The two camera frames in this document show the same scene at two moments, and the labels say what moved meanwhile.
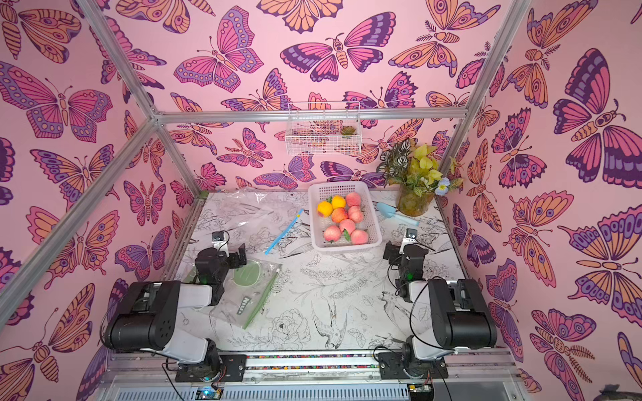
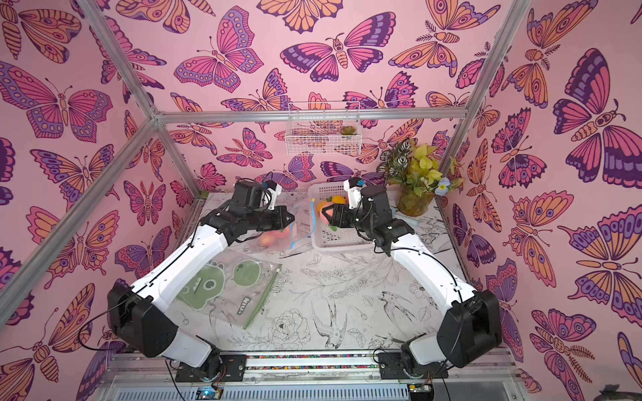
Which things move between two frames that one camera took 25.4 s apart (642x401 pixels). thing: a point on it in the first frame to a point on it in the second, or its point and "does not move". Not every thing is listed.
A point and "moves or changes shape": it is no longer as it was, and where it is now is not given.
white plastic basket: x=318 y=192 does not move
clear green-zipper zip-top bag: x=248 y=283 does not move
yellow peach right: x=338 y=201 does not move
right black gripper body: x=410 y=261 to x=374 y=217
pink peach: x=332 y=233 to x=267 y=239
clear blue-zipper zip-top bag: x=267 y=221 moves or changes shape
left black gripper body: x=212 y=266 to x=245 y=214
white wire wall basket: x=323 y=129 does not move
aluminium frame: x=160 y=117 does not move
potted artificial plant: x=414 y=171 does not move
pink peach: x=347 y=224 moves or changes shape
